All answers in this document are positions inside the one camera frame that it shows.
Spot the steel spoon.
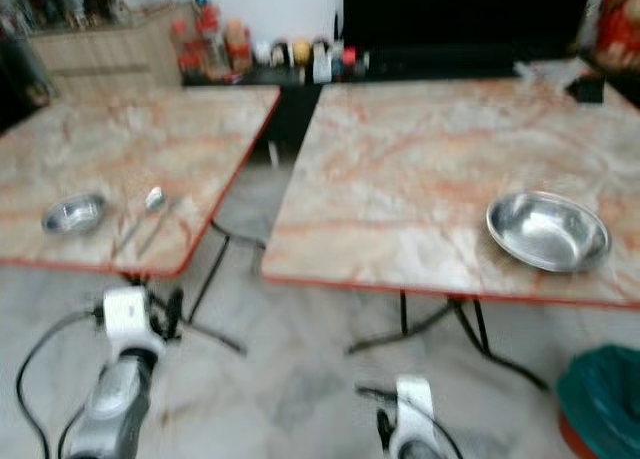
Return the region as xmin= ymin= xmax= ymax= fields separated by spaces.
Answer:
xmin=112 ymin=185 xmax=166 ymax=260

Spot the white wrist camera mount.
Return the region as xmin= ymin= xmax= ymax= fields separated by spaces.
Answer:
xmin=394 ymin=375 xmax=437 ymax=446
xmin=102 ymin=286 xmax=162 ymax=356

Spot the small steel bowl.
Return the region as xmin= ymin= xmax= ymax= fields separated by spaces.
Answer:
xmin=41 ymin=192 xmax=108 ymax=237

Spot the tall red-lid clear jar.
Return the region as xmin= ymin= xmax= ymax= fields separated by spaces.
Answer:
xmin=197 ymin=5 xmax=227 ymax=76

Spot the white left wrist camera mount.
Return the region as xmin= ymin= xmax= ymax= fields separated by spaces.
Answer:
xmin=102 ymin=286 xmax=162 ymax=356

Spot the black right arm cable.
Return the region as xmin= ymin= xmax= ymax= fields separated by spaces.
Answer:
xmin=354 ymin=383 xmax=467 ymax=459

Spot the black television screen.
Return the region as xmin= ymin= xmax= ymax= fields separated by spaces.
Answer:
xmin=342 ymin=0 xmax=597 ymax=56

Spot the yellow plush toy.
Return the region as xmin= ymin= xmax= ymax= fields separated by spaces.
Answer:
xmin=291 ymin=38 xmax=312 ymax=69

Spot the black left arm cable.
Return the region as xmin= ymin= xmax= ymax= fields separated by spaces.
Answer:
xmin=14 ymin=307 xmax=107 ymax=459

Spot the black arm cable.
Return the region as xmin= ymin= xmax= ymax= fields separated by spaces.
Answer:
xmin=14 ymin=307 xmax=107 ymax=459
xmin=354 ymin=383 xmax=467 ymax=459

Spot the orange-lid clear jar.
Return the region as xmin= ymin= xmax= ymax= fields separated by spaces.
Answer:
xmin=224 ymin=18 xmax=254 ymax=76

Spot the large steel bowl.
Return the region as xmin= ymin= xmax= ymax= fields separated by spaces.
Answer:
xmin=486 ymin=189 xmax=612 ymax=274

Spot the marble pattern folding table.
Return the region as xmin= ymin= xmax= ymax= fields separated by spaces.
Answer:
xmin=259 ymin=76 xmax=640 ymax=393
xmin=0 ymin=84 xmax=282 ymax=357

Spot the green lined waste bin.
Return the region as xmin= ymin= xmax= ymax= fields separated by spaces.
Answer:
xmin=554 ymin=343 xmax=640 ymax=459

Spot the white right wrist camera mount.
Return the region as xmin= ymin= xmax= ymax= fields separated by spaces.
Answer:
xmin=394 ymin=375 xmax=437 ymax=446

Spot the light wooden drawer cabinet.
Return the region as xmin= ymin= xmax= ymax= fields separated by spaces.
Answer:
xmin=24 ymin=3 xmax=187 ymax=102

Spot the red decorative ornament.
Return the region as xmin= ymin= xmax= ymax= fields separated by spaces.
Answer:
xmin=594 ymin=0 xmax=640 ymax=72

